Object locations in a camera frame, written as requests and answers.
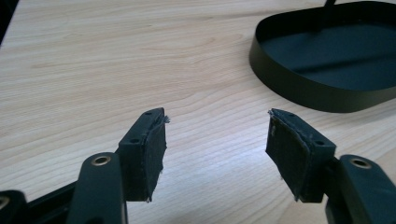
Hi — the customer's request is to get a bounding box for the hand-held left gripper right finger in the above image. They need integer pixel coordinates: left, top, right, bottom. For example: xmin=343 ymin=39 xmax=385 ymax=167
xmin=265 ymin=107 xmax=337 ymax=203

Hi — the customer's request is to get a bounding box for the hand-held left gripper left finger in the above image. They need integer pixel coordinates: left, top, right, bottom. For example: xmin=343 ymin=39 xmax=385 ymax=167
xmin=115 ymin=107 xmax=171 ymax=203

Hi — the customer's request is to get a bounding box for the black oval tray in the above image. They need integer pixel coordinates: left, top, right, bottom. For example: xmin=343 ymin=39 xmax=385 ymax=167
xmin=248 ymin=0 xmax=396 ymax=114

